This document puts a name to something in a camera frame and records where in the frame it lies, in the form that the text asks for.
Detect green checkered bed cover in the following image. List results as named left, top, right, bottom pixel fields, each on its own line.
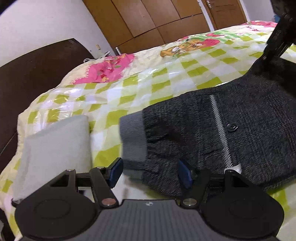
left=0, top=21, right=296, bottom=241

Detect dark grey knit pants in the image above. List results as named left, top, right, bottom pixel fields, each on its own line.
left=119, top=74, right=295, bottom=196

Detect dark brown headboard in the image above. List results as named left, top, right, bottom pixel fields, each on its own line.
left=0, top=38, right=93, bottom=170

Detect brown wooden door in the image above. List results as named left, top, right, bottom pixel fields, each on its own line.
left=203, top=0, right=247, bottom=29

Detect brown wooden wardrobe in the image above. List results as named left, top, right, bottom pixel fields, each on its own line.
left=84, top=0, right=210, bottom=53

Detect grey pillow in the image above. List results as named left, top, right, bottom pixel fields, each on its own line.
left=13, top=115, right=92, bottom=201

